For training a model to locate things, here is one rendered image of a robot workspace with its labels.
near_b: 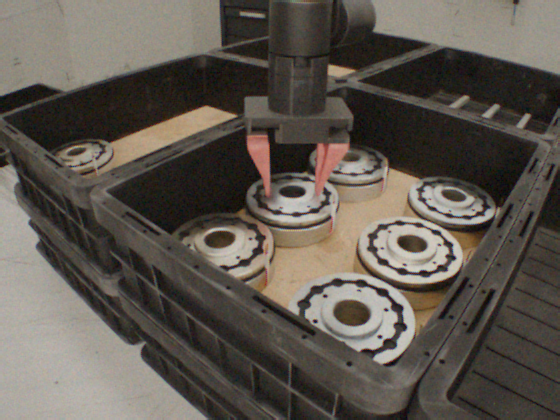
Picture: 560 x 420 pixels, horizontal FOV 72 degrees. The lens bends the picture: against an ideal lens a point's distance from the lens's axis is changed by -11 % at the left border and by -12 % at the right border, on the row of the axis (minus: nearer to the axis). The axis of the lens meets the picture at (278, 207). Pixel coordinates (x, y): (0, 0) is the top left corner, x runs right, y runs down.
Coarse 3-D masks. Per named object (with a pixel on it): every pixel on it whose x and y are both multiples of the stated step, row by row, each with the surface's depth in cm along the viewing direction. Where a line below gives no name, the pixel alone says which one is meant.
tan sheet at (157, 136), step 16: (192, 112) 78; (208, 112) 78; (224, 112) 77; (160, 128) 72; (176, 128) 72; (192, 128) 71; (112, 144) 67; (128, 144) 67; (144, 144) 66; (160, 144) 66; (128, 160) 62
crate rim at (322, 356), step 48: (384, 96) 56; (192, 144) 43; (96, 192) 35; (528, 192) 35; (144, 240) 30; (192, 288) 28; (240, 288) 26; (288, 336) 23; (432, 336) 22; (336, 384) 22; (384, 384) 20
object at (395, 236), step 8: (392, 232) 41; (400, 232) 41; (408, 232) 41; (416, 232) 41; (424, 232) 41; (392, 240) 40; (424, 240) 40; (432, 240) 40; (392, 248) 39; (400, 248) 39; (432, 248) 39; (400, 256) 38; (408, 256) 38; (416, 256) 38; (424, 256) 38; (432, 256) 38
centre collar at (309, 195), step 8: (280, 184) 48; (288, 184) 49; (296, 184) 49; (304, 184) 48; (272, 192) 47; (280, 192) 48; (304, 192) 48; (312, 192) 47; (272, 200) 47; (280, 200) 46; (288, 200) 46; (296, 200) 46; (304, 200) 46; (312, 200) 47
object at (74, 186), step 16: (160, 64) 70; (176, 64) 72; (240, 64) 70; (256, 64) 68; (112, 80) 63; (64, 96) 58; (16, 112) 53; (0, 128) 48; (208, 128) 46; (224, 128) 46; (16, 144) 45; (32, 144) 44; (176, 144) 43; (32, 160) 43; (48, 160) 40; (144, 160) 40; (48, 176) 41; (64, 176) 37; (80, 176) 37; (96, 176) 37; (112, 176) 37; (64, 192) 39; (80, 192) 36
